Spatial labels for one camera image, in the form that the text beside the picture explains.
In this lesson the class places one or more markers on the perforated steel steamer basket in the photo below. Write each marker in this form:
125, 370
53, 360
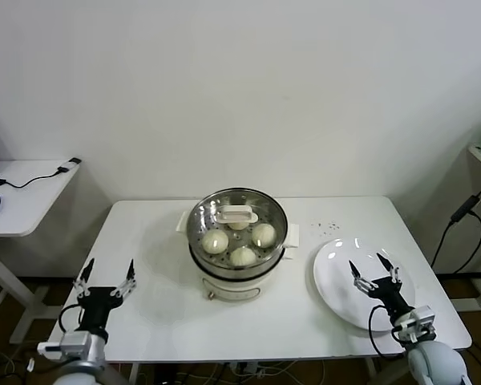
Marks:
264, 268

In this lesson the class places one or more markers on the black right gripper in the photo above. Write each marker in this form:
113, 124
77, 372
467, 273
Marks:
390, 294

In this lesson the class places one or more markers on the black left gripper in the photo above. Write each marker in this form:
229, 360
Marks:
100, 302

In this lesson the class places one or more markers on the scattered dark crumbs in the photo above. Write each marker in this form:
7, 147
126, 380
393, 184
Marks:
330, 227

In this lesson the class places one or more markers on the white electric cooker base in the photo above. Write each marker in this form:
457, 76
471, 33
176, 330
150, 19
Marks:
232, 288

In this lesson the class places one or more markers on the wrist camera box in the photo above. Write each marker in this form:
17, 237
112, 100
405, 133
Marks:
421, 318
64, 345

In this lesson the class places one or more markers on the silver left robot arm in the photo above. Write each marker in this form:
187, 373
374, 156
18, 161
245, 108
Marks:
84, 365

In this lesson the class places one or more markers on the white round plate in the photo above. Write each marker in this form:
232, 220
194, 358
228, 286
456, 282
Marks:
332, 280

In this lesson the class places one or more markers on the white side table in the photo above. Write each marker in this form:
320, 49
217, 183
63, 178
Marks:
24, 208

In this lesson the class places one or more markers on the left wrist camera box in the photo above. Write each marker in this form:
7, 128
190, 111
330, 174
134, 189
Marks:
64, 345

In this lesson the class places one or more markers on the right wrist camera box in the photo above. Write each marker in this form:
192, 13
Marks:
421, 318

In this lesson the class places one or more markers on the white power strip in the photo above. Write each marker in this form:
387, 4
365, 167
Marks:
246, 368

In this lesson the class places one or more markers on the white steamed baozi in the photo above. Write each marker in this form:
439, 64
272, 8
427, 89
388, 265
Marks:
263, 236
236, 227
243, 256
215, 241

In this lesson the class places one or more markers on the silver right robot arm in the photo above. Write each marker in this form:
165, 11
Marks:
433, 361

